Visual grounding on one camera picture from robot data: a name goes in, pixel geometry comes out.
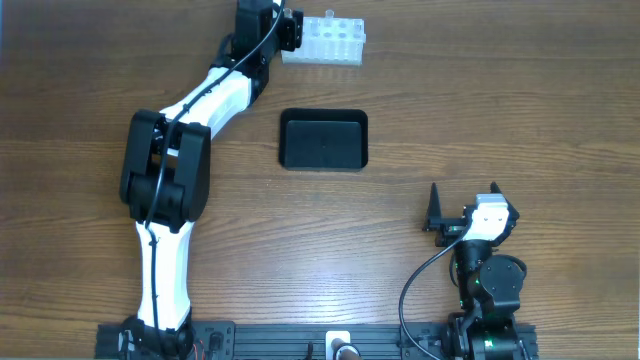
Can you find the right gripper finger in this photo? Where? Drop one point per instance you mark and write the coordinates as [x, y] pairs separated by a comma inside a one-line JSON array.
[[513, 215], [433, 210]]

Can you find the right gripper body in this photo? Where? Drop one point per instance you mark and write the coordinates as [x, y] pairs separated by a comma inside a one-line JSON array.
[[452, 231]]

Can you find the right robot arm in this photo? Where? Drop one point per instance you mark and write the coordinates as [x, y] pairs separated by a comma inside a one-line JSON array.
[[492, 285]]

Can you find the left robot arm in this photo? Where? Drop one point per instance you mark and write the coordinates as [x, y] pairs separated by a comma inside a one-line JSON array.
[[165, 270]]

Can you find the black tray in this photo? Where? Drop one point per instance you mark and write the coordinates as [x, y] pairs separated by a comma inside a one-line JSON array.
[[322, 145]]

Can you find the white test tube rack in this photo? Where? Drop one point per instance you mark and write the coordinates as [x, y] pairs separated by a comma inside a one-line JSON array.
[[325, 50]]

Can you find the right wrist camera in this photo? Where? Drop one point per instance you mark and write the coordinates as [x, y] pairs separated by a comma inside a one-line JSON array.
[[487, 217]]

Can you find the mounting rail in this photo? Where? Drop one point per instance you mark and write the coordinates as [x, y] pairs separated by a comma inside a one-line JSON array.
[[280, 341]]

